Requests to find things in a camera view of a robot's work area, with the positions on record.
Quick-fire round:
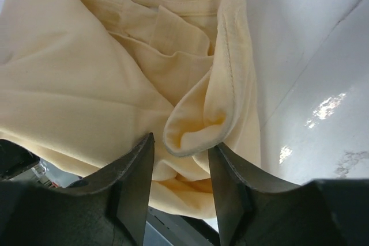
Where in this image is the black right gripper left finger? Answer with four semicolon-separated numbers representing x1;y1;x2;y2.
1;133;155;245

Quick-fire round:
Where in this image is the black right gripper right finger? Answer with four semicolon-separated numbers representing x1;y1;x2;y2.
208;143;368;245

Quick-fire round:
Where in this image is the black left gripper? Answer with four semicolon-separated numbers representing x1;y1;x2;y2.
1;139;40;181

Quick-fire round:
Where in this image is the yellow t shirt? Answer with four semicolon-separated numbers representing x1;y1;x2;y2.
1;0;261;219

